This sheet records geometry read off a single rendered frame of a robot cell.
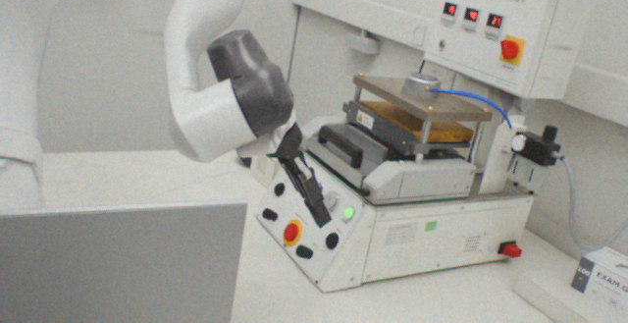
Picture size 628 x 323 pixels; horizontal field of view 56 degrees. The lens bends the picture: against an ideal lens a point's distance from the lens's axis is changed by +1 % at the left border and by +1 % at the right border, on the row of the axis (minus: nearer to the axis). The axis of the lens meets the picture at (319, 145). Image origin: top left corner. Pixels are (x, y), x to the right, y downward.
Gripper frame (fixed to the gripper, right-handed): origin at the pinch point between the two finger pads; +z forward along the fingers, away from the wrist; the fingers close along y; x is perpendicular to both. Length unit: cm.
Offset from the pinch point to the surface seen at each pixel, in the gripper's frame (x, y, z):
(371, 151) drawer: -18.0, 8.8, 3.0
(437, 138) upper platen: -30.0, 1.9, 5.0
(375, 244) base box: -5.9, -4.9, 11.7
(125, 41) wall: 3, 156, 1
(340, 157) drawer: -11.6, 10.3, 0.6
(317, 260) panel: 4.7, 0.9, 11.3
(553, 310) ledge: -28, -25, 37
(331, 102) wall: -53, 117, 55
